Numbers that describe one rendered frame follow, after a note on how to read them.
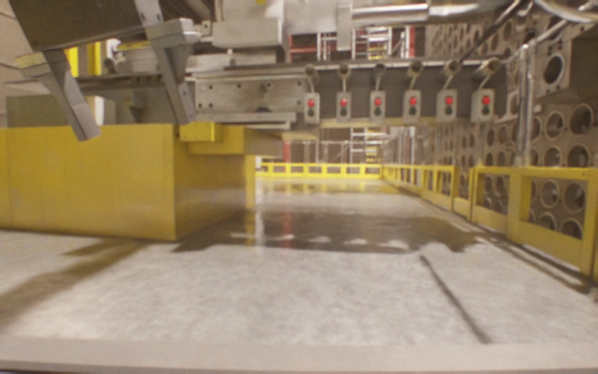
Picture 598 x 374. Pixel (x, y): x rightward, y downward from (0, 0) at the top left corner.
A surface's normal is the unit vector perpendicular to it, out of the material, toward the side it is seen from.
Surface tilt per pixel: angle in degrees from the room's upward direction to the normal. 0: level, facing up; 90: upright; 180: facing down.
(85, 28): 113
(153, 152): 90
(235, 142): 90
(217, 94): 90
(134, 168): 90
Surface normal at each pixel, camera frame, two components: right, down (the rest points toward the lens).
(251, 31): -0.18, 0.07
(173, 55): -0.07, 0.47
